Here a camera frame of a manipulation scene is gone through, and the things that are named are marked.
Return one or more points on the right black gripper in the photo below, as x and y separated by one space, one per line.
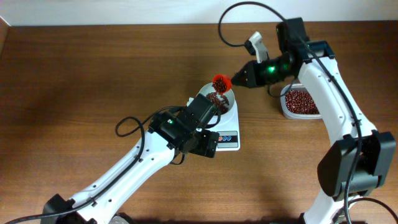
249 74

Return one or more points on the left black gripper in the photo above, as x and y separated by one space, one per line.
204 106

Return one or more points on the orange measuring scoop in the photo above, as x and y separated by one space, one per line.
221 83

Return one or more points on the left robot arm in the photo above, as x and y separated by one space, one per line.
172 131

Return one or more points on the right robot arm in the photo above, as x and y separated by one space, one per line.
360 156

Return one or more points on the white digital kitchen scale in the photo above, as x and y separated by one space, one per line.
228 128

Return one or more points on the white round bowl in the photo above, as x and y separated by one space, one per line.
224 102

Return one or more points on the red beans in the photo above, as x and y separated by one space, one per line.
300 102

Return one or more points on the clear plastic container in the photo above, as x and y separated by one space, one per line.
287 113

